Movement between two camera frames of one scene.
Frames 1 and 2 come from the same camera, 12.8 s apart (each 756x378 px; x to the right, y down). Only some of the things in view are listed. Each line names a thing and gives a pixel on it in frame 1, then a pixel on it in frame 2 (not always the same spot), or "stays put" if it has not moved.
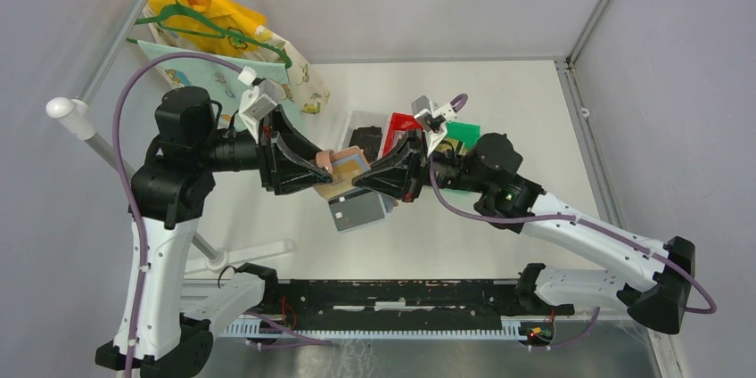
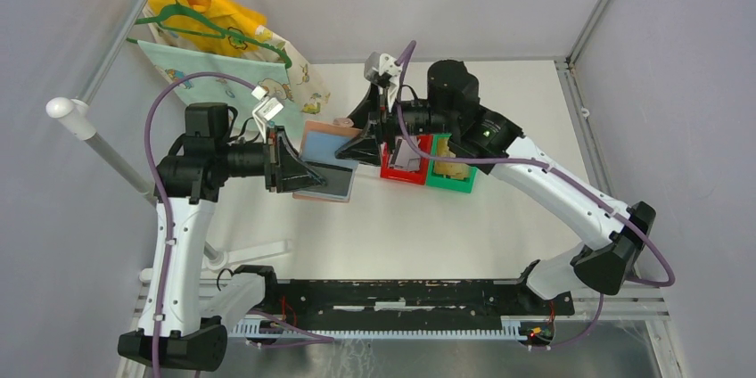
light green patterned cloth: x=235 y=95 stays put
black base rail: x=345 y=304 stays put
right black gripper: x=400 y=173 -> x=377 y=120
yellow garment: x=206 y=22 stays put
